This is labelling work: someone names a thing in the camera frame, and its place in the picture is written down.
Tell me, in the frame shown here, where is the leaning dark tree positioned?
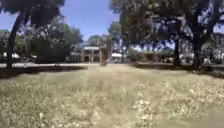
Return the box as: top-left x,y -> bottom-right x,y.
0,0 -> 66,69

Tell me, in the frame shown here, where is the dry grass ground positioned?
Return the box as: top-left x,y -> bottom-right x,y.
0,63 -> 224,128

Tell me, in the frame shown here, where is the grey road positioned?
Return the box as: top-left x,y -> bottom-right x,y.
0,62 -> 91,69

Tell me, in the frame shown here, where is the large dark tree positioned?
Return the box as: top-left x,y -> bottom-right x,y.
109,0 -> 188,67
159,0 -> 224,69

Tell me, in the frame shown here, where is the brick pillar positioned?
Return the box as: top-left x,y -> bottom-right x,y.
99,46 -> 109,67

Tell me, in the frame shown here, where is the green bush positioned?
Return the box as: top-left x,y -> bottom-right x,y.
126,47 -> 139,63

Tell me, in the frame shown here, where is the dark hedge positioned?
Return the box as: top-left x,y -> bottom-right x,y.
29,38 -> 72,64

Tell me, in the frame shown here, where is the pale building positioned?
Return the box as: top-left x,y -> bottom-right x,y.
80,45 -> 108,64

